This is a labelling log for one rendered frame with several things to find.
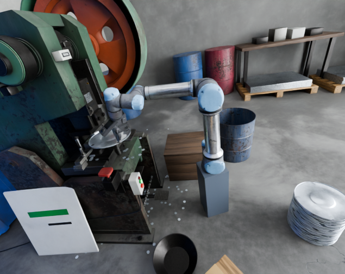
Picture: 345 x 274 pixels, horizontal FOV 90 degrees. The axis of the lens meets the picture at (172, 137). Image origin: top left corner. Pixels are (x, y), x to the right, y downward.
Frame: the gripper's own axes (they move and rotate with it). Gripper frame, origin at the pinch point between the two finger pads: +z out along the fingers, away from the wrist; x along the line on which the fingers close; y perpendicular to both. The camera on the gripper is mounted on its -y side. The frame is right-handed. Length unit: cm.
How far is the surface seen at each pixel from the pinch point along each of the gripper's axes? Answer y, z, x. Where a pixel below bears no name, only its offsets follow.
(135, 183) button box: -5.5, 12.2, -24.8
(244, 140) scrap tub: 110, 40, -40
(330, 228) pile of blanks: 67, 22, -117
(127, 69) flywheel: 34, -24, 37
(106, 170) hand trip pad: -16.0, -1.6, -16.4
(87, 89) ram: -0.4, -23.2, 28.6
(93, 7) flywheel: 28, -57, 61
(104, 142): -5.5, 4.9, 9.4
